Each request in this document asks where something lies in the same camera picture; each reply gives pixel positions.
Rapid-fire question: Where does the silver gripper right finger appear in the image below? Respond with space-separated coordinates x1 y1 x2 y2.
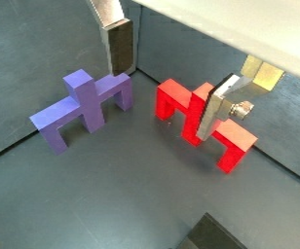
196 55 283 141

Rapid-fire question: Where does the red cross-shaped block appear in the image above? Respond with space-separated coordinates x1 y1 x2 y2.
155 79 258 173

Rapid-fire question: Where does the purple cross-shaped block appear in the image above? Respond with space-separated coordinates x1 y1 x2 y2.
29 69 132 155

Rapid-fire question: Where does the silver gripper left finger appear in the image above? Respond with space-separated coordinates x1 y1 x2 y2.
85 0 132 76

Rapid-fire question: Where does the black block holder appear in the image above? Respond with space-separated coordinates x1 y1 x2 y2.
175 213 247 249

